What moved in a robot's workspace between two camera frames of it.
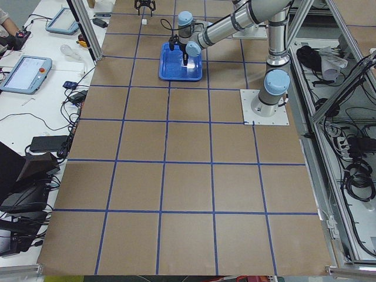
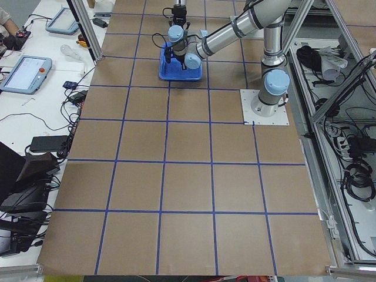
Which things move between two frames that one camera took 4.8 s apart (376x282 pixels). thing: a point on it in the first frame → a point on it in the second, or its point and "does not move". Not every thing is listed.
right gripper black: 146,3 → 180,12
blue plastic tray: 171,67 does not move
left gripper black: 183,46 → 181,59
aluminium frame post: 87,23 does not move
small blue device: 70,84 does not move
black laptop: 24,180 does not move
